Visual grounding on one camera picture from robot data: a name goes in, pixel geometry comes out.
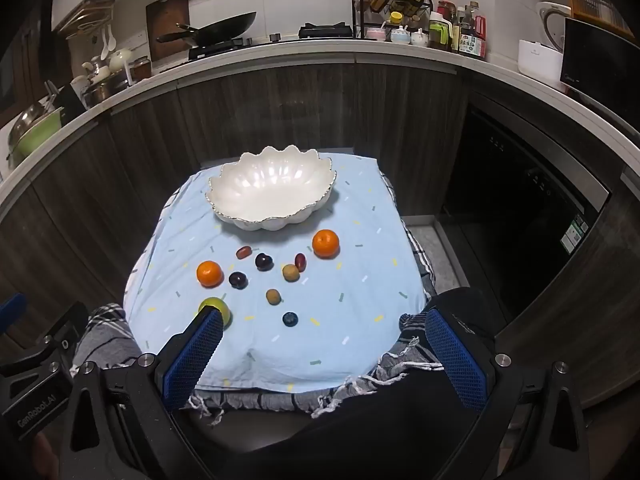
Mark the person's black trousers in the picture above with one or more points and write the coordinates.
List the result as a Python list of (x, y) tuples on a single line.
[(350, 440)]

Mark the wooden kitchen cabinet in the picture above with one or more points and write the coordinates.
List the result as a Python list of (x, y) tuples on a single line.
[(300, 110)]

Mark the red grape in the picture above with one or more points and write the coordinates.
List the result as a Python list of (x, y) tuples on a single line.
[(300, 262), (243, 252)]

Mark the white scalloped bowl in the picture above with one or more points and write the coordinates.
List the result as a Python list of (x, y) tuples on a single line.
[(270, 190)]

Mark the light blue patterned cloth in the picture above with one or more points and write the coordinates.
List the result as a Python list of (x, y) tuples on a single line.
[(325, 310)]

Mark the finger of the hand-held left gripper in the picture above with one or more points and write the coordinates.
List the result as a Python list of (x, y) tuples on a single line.
[(65, 330), (12, 307)]

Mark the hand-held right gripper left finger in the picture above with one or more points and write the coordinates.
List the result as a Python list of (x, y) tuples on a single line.
[(195, 355)]

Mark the green apple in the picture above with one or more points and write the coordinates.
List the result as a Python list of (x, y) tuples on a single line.
[(215, 302)]

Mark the white electric kettle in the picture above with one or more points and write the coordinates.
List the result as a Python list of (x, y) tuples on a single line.
[(552, 25)]

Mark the grey plaid fringed cloth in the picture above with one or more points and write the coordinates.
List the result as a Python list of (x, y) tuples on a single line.
[(105, 330)]

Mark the black wok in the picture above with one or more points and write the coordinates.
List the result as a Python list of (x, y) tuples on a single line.
[(225, 27)]

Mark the white countertop appliance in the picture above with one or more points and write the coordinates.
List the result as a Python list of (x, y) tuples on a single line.
[(540, 65)]

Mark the pink condiment pot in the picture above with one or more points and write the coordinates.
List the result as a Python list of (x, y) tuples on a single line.
[(375, 34)]

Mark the white blue condiment pot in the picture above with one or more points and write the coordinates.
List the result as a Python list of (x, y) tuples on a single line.
[(400, 35)]

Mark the white teapot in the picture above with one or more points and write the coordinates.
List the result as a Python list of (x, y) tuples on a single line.
[(120, 60)]

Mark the steel bowl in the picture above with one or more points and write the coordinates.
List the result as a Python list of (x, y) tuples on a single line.
[(25, 120)]

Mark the wooden cutting board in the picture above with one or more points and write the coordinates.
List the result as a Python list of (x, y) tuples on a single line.
[(167, 15)]

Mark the blueberry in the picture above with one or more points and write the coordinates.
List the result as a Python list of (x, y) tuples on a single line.
[(290, 319)]

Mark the orange tangerine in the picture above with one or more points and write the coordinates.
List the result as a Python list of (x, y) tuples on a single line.
[(210, 274), (326, 244)]

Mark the person's left hand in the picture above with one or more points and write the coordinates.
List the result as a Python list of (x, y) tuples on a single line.
[(46, 457)]

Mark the red lid jar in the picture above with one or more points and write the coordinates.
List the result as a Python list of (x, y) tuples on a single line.
[(446, 10)]

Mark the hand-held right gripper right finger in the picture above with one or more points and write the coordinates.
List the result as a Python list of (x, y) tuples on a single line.
[(455, 365)]

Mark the black microwave oven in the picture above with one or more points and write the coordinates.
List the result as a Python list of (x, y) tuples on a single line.
[(600, 70)]

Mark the green bowl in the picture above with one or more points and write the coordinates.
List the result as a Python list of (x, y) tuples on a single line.
[(37, 135)]

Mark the black built-in dishwasher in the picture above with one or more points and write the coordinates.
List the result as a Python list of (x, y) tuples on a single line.
[(515, 220)]

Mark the black gas stove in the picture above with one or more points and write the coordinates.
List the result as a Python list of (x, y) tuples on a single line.
[(325, 31)]

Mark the dark soy sauce bottle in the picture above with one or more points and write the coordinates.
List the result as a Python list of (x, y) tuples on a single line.
[(472, 40)]

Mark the white hanging ladle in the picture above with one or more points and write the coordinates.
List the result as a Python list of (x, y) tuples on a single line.
[(105, 45)]

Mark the glass jar red contents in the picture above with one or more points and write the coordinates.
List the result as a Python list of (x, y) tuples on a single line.
[(140, 70)]

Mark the steel pot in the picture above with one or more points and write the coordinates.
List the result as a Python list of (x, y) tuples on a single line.
[(105, 89)]

